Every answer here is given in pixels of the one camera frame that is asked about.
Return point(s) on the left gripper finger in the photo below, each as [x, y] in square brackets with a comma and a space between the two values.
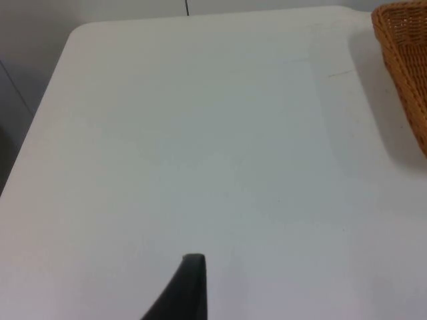
[187, 290]

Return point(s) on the brown wicker basket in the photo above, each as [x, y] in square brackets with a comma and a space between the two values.
[408, 66]

